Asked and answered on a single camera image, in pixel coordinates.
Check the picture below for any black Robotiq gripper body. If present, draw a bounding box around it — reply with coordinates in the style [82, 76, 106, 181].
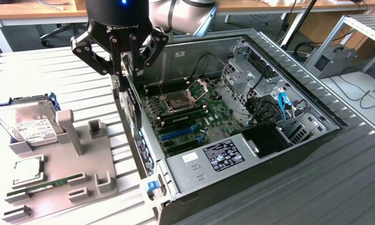
[85, 0, 153, 51]

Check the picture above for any black graphics card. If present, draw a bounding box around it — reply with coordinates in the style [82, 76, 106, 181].
[110, 52, 144, 139]

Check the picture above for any office chair base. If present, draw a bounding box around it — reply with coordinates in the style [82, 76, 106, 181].
[38, 22, 89, 47]

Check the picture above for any silver hard disk drive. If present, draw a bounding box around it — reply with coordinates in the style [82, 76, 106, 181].
[0, 92, 62, 144]

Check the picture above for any metal socket cover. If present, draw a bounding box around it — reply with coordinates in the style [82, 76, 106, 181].
[181, 78, 212, 105]

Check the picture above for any CPU socket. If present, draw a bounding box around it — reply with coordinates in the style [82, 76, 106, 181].
[164, 93, 194, 112]

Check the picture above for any metal disk bay cage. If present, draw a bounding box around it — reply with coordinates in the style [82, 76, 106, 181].
[218, 57, 289, 118]

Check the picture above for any installed green RAM stick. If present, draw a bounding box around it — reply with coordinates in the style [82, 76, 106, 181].
[161, 107, 208, 126]

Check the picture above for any green motherboard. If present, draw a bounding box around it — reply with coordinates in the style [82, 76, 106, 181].
[140, 78, 249, 158]

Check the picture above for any hard disk with white label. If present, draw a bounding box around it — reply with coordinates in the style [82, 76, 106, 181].
[0, 100, 65, 148]

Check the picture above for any blue expansion slot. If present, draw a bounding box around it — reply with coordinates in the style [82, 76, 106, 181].
[160, 123, 197, 142]

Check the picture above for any long wooden desk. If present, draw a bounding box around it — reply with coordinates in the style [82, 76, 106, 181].
[214, 0, 375, 45]

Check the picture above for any black tripod pole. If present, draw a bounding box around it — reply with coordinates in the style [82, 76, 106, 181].
[280, 0, 320, 49]

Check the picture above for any grey parts rack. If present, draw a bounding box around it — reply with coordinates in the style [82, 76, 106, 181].
[0, 109, 120, 224]

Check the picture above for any silver CPU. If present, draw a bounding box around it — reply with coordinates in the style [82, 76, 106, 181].
[13, 158, 45, 185]

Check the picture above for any grey power supply with label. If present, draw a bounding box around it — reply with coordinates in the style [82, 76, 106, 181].
[164, 137, 261, 196]

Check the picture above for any grey controller box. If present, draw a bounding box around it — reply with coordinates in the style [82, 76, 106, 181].
[310, 43, 359, 80]

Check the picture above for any loose green RAM stick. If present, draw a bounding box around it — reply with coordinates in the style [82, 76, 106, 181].
[5, 172, 83, 197]

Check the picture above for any blue case latch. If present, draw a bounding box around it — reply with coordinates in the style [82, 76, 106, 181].
[145, 180, 158, 193]

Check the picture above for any open black PC case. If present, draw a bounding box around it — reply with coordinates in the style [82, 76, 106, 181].
[110, 34, 348, 225]

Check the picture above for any black looped power wire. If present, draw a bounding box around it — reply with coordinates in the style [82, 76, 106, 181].
[188, 53, 213, 83]

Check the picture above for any wooden desk with white frame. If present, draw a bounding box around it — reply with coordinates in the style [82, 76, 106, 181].
[0, 0, 89, 53]

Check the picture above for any black wire bundle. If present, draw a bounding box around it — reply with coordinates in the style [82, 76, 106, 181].
[246, 97, 284, 124]

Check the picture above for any blue SATA wire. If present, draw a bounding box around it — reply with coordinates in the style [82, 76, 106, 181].
[276, 92, 288, 119]

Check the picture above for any aluminium slat frame table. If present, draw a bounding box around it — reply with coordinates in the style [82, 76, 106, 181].
[302, 13, 375, 73]

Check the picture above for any black floor cable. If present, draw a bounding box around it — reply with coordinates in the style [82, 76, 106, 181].
[329, 76, 375, 110]

